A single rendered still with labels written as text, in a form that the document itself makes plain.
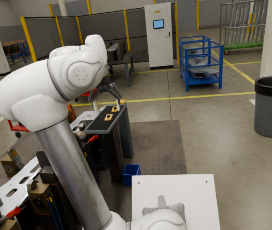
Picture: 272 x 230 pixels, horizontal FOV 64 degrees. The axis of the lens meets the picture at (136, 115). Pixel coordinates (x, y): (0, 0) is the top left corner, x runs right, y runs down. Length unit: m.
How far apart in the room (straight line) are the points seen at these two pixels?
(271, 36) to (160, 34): 4.04
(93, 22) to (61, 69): 8.06
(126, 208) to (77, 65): 0.97
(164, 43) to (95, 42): 6.42
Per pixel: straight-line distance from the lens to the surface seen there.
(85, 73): 0.58
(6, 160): 1.44
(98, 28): 8.61
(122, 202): 1.39
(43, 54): 6.20
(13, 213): 0.90
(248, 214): 2.33
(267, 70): 4.34
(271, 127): 3.42
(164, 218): 0.78
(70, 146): 0.68
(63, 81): 0.60
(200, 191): 1.04
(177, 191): 1.03
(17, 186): 1.27
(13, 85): 0.66
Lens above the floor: 1.68
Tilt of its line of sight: 24 degrees down
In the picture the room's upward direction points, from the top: 7 degrees counter-clockwise
